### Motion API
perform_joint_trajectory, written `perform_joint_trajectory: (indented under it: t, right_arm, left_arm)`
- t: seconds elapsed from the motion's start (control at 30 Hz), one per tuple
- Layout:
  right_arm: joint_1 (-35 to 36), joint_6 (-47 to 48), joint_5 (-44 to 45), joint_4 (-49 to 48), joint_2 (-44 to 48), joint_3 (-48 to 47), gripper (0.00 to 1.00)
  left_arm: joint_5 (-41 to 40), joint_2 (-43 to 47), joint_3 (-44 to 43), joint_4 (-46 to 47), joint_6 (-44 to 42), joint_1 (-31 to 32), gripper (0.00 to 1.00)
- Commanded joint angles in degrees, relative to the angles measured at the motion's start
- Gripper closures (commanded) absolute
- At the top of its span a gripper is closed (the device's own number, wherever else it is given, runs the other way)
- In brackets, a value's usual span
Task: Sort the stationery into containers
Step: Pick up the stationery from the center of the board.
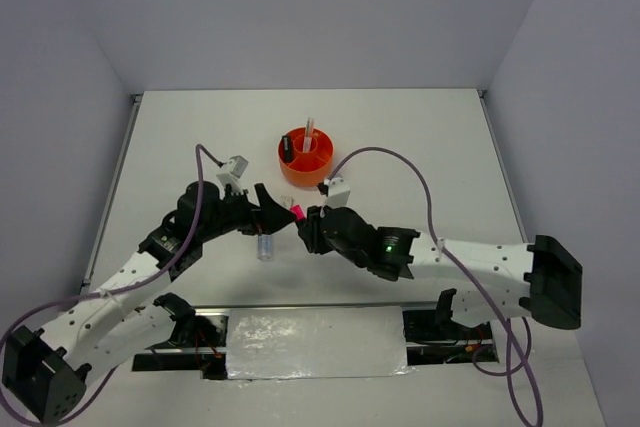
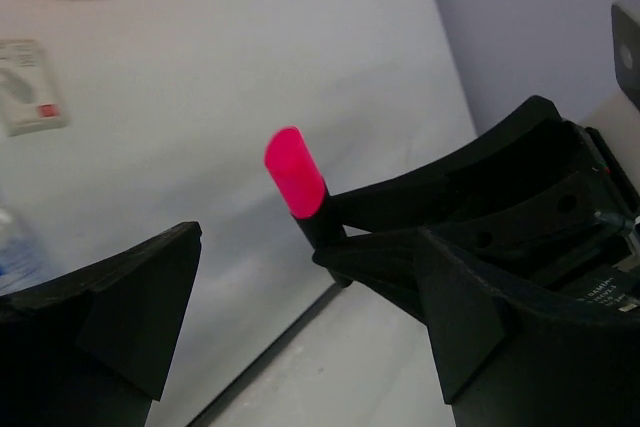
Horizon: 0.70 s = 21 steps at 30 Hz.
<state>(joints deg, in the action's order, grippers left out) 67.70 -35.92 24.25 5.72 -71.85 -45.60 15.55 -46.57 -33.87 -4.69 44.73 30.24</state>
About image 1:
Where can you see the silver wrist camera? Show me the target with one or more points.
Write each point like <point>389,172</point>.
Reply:
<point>336,192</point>
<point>232,170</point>

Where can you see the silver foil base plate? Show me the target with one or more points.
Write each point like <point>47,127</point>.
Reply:
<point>316,343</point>

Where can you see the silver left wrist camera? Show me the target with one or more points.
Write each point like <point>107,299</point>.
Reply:
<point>232,170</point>

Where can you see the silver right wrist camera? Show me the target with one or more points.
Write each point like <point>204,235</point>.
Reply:
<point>336,192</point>

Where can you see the blue white glue bottle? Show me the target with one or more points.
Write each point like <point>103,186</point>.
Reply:
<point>265,248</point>

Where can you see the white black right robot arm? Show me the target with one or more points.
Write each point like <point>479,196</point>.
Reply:
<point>480,282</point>

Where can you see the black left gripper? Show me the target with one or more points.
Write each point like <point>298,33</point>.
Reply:
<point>256,221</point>

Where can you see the orange thin pen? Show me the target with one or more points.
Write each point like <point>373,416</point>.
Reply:
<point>311,132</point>

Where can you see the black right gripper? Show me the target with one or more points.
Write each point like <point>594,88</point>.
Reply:
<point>310,231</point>

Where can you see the orange round desk organizer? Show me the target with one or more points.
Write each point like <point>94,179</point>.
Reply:
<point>308,169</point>

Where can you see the black pink highlighter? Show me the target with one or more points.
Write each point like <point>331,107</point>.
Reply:
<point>298,211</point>

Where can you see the black orange highlighter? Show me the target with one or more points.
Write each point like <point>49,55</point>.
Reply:
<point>288,153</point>

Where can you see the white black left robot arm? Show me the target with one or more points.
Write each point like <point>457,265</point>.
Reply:
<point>48,370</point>

